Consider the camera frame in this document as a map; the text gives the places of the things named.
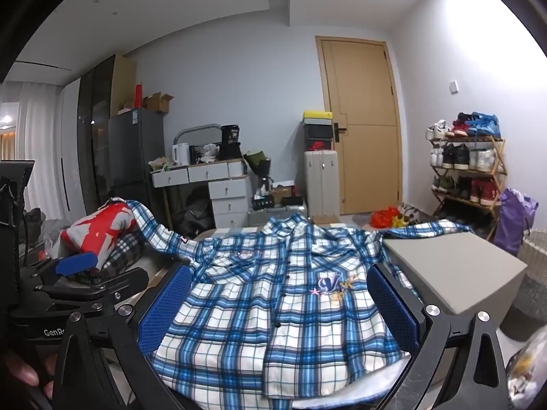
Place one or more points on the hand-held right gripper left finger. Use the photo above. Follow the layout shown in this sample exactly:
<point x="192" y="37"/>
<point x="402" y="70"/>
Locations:
<point x="169" y="307"/>

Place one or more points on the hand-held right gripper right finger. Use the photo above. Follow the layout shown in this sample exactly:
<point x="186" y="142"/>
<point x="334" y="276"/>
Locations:
<point x="393" y="307"/>

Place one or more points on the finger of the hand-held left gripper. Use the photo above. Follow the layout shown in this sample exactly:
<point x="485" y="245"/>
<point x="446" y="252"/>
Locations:
<point x="111" y="284"/>
<point x="77" y="262"/>

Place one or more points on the blue plaid shirt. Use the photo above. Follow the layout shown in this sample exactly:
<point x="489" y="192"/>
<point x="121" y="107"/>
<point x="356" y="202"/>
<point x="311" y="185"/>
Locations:
<point x="256" y="307"/>

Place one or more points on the person's left hand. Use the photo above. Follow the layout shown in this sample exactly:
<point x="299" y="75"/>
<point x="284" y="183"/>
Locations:
<point x="21" y="371"/>

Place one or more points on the dark plaid folded garment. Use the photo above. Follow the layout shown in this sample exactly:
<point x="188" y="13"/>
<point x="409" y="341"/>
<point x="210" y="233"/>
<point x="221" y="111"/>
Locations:
<point x="124" y="252"/>

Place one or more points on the red and white folded garment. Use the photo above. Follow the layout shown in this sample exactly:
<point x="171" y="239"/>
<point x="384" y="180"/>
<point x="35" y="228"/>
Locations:
<point x="102" y="226"/>

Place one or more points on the grey box table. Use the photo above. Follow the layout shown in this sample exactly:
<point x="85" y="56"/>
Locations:
<point x="448" y="264"/>

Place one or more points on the bed with checked sheet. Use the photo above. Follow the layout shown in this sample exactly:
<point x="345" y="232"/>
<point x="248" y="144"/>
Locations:
<point x="363" y="386"/>

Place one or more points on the orange bag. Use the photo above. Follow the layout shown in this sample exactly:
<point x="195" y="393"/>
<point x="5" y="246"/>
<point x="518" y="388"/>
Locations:
<point x="384" y="218"/>

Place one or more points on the small cardboard box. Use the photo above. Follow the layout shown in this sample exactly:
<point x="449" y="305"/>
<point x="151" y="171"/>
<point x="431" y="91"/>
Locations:
<point x="325" y="219"/>

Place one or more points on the white curtain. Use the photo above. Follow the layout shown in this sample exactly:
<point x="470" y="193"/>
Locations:
<point x="38" y="145"/>

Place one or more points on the grey refrigerator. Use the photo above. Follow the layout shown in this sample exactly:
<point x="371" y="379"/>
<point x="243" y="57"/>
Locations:
<point x="136" y="153"/>

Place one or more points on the white desk with drawers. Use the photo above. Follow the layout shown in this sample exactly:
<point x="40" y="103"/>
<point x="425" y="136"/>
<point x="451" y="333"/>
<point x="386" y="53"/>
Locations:
<point x="226" y="196"/>

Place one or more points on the dark glass wardrobe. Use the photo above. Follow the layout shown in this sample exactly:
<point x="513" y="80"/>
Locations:
<point x="96" y="136"/>

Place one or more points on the grey round basket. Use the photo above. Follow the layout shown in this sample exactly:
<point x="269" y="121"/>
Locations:
<point x="527" y="303"/>

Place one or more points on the silver suitcase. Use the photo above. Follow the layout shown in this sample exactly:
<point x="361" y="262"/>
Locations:
<point x="277" y="215"/>

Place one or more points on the white suitcase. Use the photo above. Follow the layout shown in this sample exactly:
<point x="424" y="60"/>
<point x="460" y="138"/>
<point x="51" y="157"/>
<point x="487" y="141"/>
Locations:
<point x="321" y="183"/>

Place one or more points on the purple bag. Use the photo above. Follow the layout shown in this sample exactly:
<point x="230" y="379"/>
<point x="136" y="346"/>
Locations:
<point x="510" y="222"/>

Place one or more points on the white kettle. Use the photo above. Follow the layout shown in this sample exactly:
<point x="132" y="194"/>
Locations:
<point x="181" y="154"/>

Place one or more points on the clear plastic bag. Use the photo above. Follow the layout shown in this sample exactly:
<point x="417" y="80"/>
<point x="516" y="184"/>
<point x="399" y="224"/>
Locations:
<point x="527" y="376"/>

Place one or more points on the wooden shoe rack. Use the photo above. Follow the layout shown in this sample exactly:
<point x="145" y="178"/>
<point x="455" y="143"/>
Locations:
<point x="470" y="172"/>

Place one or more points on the bouquet in black wrap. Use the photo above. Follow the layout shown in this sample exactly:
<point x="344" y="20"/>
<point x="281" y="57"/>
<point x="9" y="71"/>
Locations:
<point x="257" y="161"/>

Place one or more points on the arched mirror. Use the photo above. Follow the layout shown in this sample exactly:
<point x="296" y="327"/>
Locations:
<point x="201" y="134"/>

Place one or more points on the black paper bag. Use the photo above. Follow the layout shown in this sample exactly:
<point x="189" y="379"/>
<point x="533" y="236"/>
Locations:
<point x="230" y="141"/>

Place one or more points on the black and red shoe box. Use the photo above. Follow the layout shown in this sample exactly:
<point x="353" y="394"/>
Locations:
<point x="318" y="144"/>

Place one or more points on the open cardboard box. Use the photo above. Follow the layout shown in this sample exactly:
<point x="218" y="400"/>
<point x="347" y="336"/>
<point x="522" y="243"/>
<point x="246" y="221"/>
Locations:
<point x="158" y="102"/>

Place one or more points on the rows of shoes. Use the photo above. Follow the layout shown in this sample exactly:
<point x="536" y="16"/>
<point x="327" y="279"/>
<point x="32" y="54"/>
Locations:
<point x="480" y="126"/>

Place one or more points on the yellow shoe box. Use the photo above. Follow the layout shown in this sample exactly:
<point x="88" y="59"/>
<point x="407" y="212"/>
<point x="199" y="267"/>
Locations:
<point x="317" y="115"/>

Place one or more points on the wooden door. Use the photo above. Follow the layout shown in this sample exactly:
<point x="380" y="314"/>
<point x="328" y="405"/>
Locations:
<point x="363" y="94"/>

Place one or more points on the white light switch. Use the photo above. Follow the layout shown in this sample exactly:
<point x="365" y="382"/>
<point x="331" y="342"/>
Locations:
<point x="454" y="86"/>

